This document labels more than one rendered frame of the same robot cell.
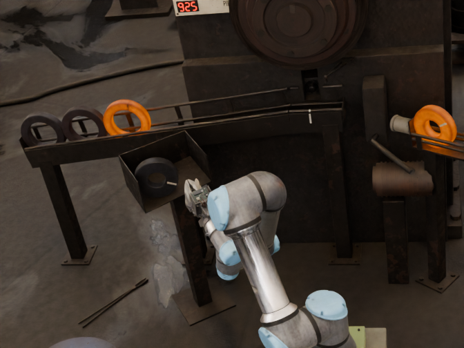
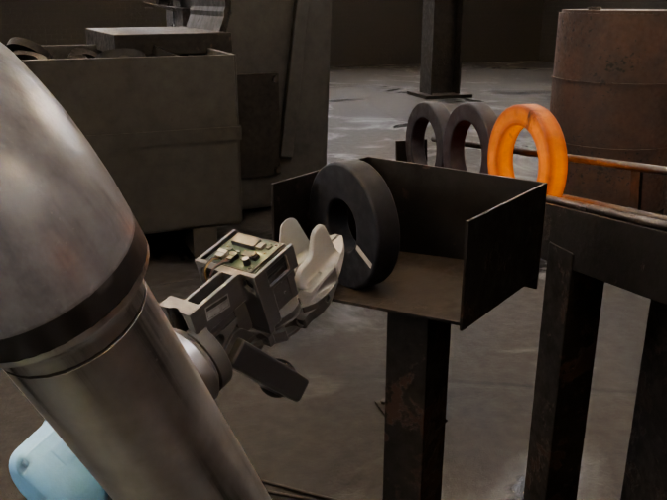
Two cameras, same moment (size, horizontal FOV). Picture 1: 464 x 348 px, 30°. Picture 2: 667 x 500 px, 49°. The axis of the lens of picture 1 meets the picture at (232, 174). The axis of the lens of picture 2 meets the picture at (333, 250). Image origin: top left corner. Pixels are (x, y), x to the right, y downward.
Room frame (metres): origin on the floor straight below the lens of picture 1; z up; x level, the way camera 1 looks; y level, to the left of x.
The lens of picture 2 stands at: (2.02, -0.43, 0.93)
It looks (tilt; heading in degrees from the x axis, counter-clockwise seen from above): 19 degrees down; 56
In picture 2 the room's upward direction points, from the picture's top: straight up
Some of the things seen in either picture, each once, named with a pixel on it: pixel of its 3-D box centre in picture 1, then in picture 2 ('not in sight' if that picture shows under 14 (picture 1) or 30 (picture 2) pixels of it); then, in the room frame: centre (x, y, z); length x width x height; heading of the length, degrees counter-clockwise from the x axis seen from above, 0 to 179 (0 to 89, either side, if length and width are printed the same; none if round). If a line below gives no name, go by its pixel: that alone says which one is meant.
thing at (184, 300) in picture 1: (181, 233); (400, 441); (2.58, 0.23, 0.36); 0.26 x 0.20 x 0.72; 109
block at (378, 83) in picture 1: (375, 108); not in sight; (2.68, -0.56, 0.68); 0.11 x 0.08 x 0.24; 164
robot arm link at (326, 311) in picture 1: (325, 316); not in sight; (1.85, -0.19, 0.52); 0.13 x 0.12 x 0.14; 112
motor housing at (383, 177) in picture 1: (406, 222); not in sight; (2.51, -0.61, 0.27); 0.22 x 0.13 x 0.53; 74
